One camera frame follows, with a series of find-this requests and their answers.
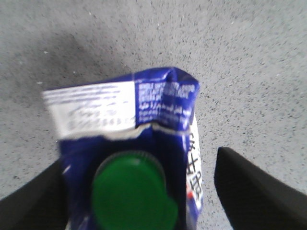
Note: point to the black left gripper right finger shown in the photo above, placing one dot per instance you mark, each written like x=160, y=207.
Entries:
x=254, y=200

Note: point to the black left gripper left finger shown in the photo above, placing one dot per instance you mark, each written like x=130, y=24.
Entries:
x=41, y=204

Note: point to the blue white milk carton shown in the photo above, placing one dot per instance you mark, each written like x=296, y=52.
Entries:
x=129, y=151

